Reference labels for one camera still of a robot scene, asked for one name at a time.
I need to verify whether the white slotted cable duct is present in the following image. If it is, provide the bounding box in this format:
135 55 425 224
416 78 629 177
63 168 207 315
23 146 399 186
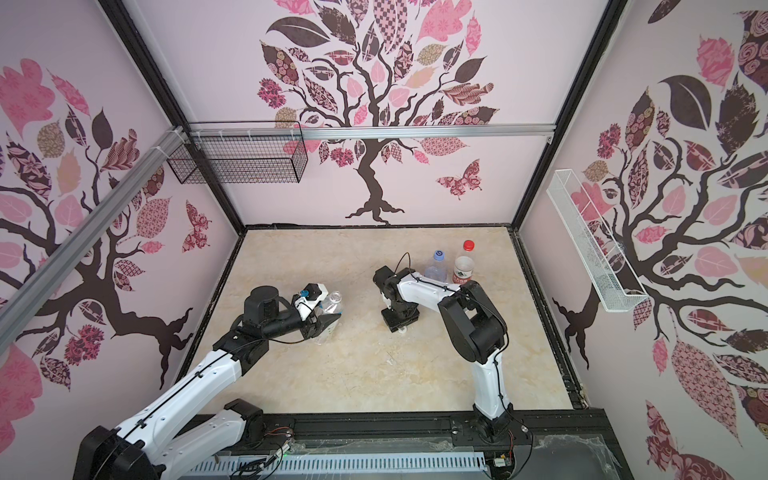
182 452 489 479

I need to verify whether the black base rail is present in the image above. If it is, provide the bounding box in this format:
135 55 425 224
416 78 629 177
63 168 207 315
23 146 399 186
173 409 631 480

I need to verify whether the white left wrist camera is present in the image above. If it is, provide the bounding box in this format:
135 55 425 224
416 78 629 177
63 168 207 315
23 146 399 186
291 283 329 321

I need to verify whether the black wire basket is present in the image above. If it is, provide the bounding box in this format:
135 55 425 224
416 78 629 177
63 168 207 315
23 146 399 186
166 120 308 184

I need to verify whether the aluminium rail back wall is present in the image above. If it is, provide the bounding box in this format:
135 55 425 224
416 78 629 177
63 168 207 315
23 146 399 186
191 123 556 140

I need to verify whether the aluminium rail left wall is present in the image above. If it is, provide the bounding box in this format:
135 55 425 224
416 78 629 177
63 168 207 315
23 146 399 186
1 127 185 350

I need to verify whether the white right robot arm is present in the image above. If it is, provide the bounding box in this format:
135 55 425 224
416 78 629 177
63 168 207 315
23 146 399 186
373 266 514 441

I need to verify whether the white wire shelf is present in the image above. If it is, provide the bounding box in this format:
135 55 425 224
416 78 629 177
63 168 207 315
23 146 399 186
546 169 650 313

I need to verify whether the aluminium rail wall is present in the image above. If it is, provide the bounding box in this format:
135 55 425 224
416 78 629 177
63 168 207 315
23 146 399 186
1 127 185 350
191 123 556 140

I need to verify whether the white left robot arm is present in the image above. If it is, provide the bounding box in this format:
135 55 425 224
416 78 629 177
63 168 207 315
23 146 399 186
73 283 340 479

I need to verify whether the clear bottle blue neck ring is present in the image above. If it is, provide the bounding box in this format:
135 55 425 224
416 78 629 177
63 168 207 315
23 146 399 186
424 250 449 283

